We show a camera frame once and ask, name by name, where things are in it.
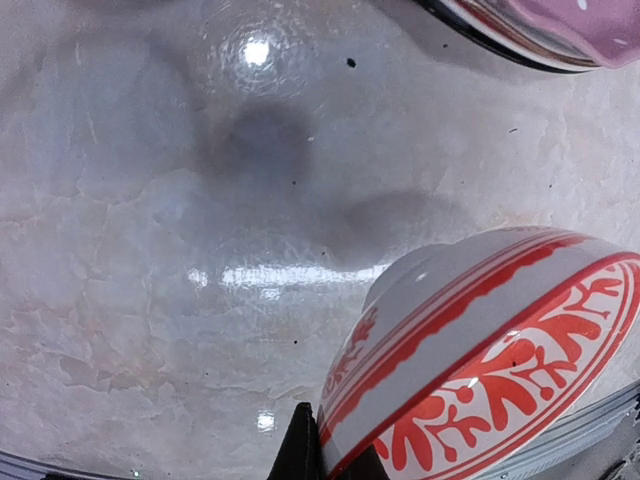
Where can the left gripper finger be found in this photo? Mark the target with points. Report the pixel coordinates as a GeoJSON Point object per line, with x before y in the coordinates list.
{"type": "Point", "coordinates": [299, 456]}

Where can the red white small bowl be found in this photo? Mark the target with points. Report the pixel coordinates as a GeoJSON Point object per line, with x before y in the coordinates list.
{"type": "Point", "coordinates": [466, 352]}

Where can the black striped rim plate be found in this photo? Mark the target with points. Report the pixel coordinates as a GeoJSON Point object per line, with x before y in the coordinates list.
{"type": "Point", "coordinates": [438, 10]}

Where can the red polka dot plate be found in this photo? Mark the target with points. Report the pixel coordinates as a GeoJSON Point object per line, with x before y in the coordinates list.
{"type": "Point", "coordinates": [605, 32]}

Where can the light blue flower plate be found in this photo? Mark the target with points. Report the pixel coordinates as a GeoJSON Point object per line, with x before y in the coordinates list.
{"type": "Point", "coordinates": [500, 23]}

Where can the aluminium front rail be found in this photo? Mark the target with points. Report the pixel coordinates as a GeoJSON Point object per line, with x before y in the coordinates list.
{"type": "Point", "coordinates": [600, 441]}

